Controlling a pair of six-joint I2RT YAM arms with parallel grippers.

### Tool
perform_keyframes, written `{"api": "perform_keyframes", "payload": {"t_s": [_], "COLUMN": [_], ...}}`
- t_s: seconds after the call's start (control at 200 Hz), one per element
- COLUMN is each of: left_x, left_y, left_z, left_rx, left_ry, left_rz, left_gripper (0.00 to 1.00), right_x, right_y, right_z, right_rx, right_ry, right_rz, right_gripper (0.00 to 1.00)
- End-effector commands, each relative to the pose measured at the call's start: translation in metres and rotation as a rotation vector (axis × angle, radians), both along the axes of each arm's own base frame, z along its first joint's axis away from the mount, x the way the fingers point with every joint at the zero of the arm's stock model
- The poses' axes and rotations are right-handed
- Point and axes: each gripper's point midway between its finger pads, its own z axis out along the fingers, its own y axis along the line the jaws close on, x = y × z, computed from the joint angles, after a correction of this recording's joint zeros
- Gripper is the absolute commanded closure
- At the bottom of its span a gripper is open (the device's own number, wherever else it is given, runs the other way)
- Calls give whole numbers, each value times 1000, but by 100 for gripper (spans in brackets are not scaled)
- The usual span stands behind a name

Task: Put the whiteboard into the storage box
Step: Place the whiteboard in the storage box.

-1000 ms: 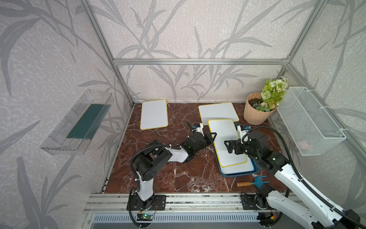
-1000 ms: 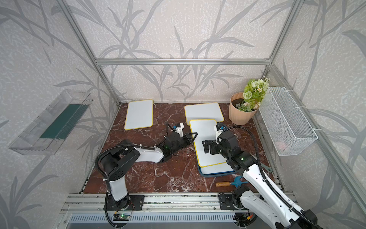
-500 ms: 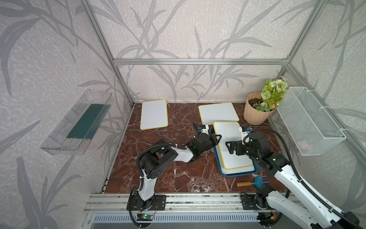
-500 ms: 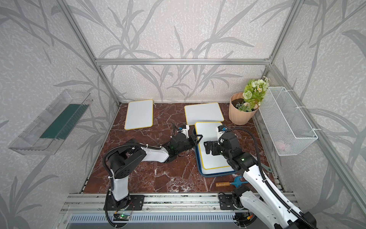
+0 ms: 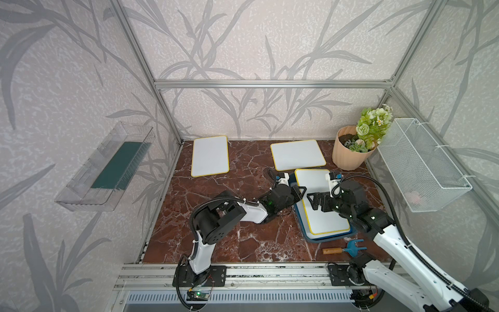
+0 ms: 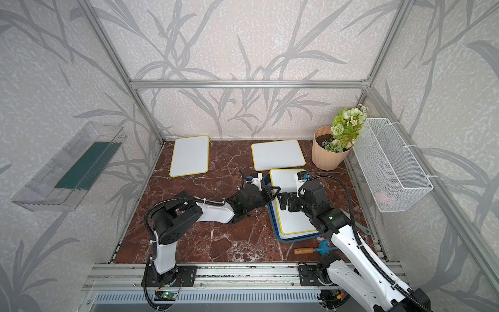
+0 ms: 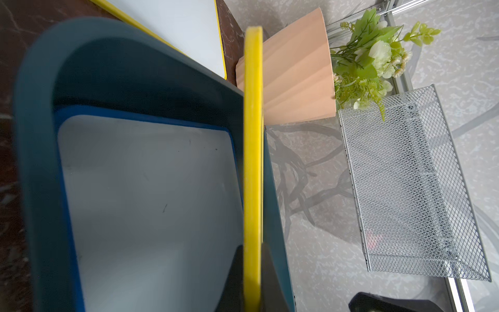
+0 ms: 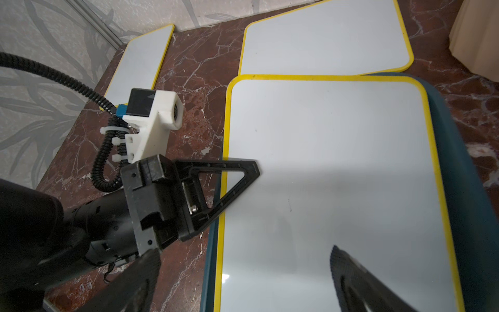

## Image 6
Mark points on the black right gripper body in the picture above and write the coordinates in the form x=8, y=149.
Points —
x=296, y=204

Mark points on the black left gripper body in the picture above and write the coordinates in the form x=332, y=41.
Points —
x=260, y=200

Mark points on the dark teal storage tray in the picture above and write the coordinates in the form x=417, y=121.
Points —
x=288, y=227

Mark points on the yellow framed whiteboard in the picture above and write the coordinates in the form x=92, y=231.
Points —
x=190, y=156
x=289, y=200
x=277, y=154

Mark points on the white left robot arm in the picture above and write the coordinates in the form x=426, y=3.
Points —
x=168, y=220

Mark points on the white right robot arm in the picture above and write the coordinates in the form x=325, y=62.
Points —
x=368, y=280

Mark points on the beige flower pot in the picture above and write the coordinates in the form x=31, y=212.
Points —
x=322, y=158

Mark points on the pink object in basket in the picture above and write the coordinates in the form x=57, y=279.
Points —
x=384, y=199

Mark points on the green white artificial flowers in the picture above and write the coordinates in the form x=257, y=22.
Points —
x=345, y=129

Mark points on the green circuit board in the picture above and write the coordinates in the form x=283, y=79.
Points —
x=165, y=296

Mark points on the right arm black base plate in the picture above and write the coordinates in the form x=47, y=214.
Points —
x=313, y=275

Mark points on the white wire mesh basket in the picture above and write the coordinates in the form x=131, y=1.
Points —
x=388, y=164

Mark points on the right circuit board with wires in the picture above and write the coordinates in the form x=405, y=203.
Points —
x=331, y=299

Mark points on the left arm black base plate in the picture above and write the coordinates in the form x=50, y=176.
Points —
x=179, y=276

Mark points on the aluminium front rail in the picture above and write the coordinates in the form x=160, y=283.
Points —
x=208, y=276

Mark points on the clear plastic wall shelf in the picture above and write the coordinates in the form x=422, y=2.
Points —
x=62, y=184

